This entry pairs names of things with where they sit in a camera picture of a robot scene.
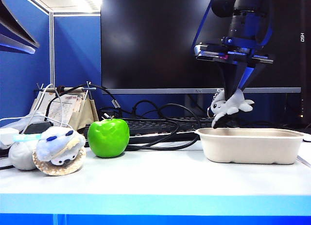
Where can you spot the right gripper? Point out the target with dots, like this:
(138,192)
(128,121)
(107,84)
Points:
(238,52)

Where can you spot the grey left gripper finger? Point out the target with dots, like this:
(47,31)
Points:
(17,45)
(17,21)

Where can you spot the plush penguin with straw hat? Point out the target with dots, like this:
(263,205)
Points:
(56,147)

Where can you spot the black HSD monitor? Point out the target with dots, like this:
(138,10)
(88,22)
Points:
(306,89)

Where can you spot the white oval tray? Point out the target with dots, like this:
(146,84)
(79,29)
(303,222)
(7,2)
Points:
(250,149)

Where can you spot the black power adapter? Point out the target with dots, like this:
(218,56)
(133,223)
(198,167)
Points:
(39,127)

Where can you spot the white power adapter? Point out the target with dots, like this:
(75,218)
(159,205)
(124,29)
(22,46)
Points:
(8,135)

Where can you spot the white computer mouse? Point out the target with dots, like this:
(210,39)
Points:
(307,138)

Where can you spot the beige desk calendar stand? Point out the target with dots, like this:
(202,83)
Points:
(80,113)

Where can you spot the large black computer monitor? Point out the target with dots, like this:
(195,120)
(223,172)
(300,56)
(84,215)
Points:
(145,40)

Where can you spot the black keyboard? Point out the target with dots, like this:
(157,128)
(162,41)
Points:
(150,128)

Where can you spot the grey brain-shaped stress ball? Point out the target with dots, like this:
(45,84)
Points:
(20,154)

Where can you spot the small black upright device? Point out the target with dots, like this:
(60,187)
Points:
(86,131)

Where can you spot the green toy apple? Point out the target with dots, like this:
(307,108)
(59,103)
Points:
(109,140)

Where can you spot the aluminium partition frame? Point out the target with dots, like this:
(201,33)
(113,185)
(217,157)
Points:
(51,52)

